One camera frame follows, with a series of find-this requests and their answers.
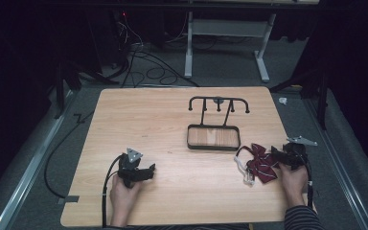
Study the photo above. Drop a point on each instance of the grey tape piece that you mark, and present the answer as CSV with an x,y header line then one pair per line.
x,y
67,199

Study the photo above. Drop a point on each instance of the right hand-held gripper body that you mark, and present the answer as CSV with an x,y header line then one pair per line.
x,y
294,155

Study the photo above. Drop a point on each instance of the person's right hand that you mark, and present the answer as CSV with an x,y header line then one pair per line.
x,y
292,183

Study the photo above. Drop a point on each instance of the aluminium floor rail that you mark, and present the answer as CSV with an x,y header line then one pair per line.
x,y
28,172
340,169

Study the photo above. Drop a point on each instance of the small white crumpled scrap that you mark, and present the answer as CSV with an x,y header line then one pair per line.
x,y
282,100

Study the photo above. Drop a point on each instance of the maroon striped bow tie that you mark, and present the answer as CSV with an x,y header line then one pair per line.
x,y
260,164

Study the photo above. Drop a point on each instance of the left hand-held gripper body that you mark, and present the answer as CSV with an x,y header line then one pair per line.
x,y
130,171

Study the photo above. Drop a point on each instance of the white desk frame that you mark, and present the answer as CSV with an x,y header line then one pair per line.
x,y
226,28

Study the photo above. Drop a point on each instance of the person's left hand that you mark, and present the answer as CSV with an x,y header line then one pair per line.
x,y
123,195

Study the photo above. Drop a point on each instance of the black rack with wooden base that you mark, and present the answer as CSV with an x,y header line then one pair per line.
x,y
214,138

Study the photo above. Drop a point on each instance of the black metal stand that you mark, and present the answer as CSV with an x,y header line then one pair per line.
x,y
60,92
322,96

